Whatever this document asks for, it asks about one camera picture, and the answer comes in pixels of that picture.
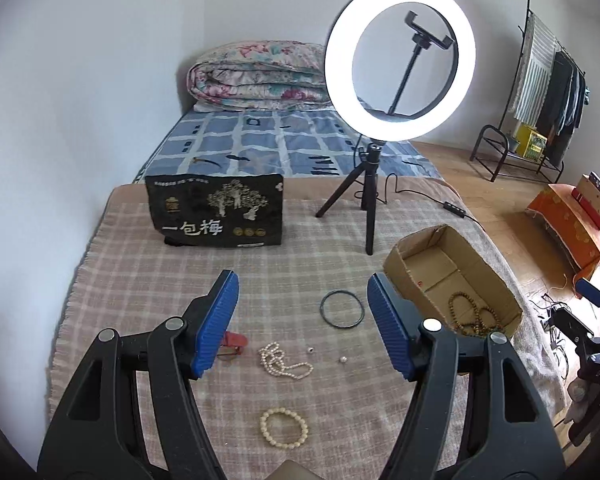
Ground black printed bag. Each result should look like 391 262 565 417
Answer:
145 173 286 250

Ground cardboard box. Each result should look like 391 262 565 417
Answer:
382 223 525 337

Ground folded floral quilt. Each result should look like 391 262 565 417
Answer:
186 40 334 113

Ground black tripod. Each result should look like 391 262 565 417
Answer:
315 139 399 256

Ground yellow box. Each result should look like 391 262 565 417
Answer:
514 123 549 162

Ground blue checked bed sheet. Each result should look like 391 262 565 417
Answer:
132 108 444 187

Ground black bangle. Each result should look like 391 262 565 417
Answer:
319 288 366 330

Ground white pearl necklace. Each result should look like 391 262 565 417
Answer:
258 342 315 381

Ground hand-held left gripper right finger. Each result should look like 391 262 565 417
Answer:
366 272 566 480

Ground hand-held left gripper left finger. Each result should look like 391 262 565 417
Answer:
36 269 241 480

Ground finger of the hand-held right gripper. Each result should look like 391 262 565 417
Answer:
574 276 600 313

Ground brown wooden bead necklace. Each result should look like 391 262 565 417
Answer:
447 292 507 337

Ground black ring light cable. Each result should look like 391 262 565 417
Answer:
352 135 487 227

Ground black phone holder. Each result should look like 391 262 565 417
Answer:
386 10 454 117

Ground black clothes rack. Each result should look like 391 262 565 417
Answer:
469 0 592 184

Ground cream bead bracelet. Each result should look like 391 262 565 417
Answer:
259 408 310 448

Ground orange cloth-covered stool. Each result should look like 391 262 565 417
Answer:
524 183 600 274

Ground striped hanging cloth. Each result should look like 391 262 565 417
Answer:
510 14 559 127

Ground tangle of floor cables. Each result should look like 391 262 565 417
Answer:
529 287 578 378

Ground pink plaid blanket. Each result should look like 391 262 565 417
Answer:
47 179 572 480

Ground dark hanging clothes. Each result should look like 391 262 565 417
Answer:
536 49 590 167

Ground white ring light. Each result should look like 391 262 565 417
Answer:
324 0 477 142

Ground red and tan box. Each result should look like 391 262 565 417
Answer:
571 172 600 229

